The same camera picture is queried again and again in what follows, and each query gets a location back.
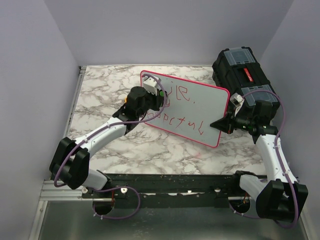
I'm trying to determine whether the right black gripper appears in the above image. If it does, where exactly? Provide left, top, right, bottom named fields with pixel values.
left=210, top=106, right=256, bottom=135

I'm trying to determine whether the pink framed whiteboard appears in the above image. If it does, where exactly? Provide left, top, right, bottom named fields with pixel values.
left=140, top=70, right=230, bottom=148

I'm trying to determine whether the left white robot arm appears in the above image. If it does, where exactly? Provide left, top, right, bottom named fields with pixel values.
left=49, top=85, right=167, bottom=198

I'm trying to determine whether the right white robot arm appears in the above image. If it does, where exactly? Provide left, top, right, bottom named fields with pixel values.
left=210, top=97, right=309, bottom=228

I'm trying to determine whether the black plastic toolbox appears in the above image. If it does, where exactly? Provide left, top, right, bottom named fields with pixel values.
left=212, top=46, right=280, bottom=120

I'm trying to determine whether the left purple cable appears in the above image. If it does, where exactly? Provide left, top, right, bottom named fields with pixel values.
left=53, top=73, right=167, bottom=221

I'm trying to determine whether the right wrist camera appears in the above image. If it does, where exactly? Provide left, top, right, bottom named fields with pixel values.
left=229, top=93, right=245, bottom=116

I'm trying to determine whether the aluminium side rail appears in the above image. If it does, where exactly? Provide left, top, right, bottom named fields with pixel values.
left=62, top=65, right=87, bottom=138

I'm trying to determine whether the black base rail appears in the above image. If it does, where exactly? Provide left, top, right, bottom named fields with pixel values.
left=51, top=171, right=266, bottom=210

